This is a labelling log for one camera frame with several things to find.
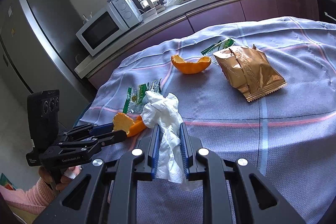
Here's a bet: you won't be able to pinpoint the curled orange peel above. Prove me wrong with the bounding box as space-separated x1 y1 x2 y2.
113 113 147 138

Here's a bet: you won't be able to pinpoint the green clear candy wrapper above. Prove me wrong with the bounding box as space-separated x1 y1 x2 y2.
122 79 162 114

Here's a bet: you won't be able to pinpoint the brown foil snack bag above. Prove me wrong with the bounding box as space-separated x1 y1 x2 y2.
213 46 287 102

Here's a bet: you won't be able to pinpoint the black camera box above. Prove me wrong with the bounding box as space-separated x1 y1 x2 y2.
27 89 60 149

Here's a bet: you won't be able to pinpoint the person's left hand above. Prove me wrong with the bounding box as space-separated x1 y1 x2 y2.
38 165 82 191

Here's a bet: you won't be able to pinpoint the pink sweater left forearm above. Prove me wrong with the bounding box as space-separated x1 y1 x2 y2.
1 178 56 215

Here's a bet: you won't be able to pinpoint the white microwave oven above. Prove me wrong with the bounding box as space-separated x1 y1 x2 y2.
76 0 142 56

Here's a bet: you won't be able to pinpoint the white tissue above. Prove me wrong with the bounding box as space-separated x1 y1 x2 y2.
141 91 202 192

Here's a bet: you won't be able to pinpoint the boat-shaped orange peel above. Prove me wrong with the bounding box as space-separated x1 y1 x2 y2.
171 55 211 75

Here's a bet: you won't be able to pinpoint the purple kitchen cabinets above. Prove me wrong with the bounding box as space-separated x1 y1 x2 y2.
88 0 335 89

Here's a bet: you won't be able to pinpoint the purple checked tablecloth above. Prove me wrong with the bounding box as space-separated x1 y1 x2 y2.
79 16 336 224

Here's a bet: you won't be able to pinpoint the silver refrigerator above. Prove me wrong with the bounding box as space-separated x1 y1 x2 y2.
1 0 97 128

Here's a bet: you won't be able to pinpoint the small green torn wrapper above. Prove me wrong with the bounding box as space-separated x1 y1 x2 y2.
201 38 235 56

